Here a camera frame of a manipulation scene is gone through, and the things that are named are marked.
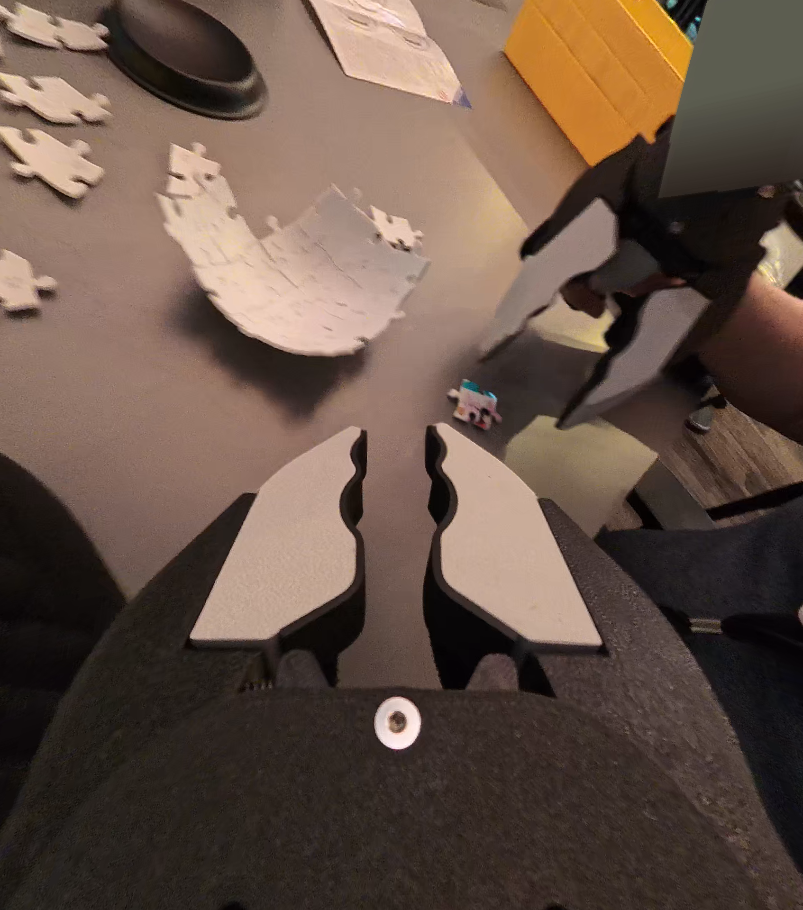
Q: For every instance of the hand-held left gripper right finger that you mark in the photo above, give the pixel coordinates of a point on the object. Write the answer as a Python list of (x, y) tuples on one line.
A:
[(515, 569)]

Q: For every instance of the assembled white puzzle section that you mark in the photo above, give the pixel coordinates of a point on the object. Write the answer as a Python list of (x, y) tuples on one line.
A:
[(295, 277)]

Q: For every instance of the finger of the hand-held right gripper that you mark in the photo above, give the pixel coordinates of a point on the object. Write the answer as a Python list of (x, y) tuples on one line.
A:
[(643, 341), (551, 263)]

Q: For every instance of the white instruction leaflet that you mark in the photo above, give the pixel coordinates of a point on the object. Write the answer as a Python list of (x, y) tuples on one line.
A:
[(387, 50)]

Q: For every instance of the black round ball stand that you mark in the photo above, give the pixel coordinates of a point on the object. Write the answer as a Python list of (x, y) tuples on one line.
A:
[(188, 64)]

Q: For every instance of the person's right forearm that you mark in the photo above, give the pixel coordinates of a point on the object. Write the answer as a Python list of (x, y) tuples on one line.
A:
[(800, 370)]

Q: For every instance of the yellow storage bin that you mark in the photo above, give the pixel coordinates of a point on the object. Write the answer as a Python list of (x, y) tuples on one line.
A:
[(601, 71)]

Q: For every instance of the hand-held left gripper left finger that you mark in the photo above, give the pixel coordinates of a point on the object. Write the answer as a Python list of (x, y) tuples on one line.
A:
[(281, 569)]

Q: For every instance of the scattered loose puzzle pieces group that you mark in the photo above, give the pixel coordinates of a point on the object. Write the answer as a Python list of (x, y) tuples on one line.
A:
[(46, 150)]

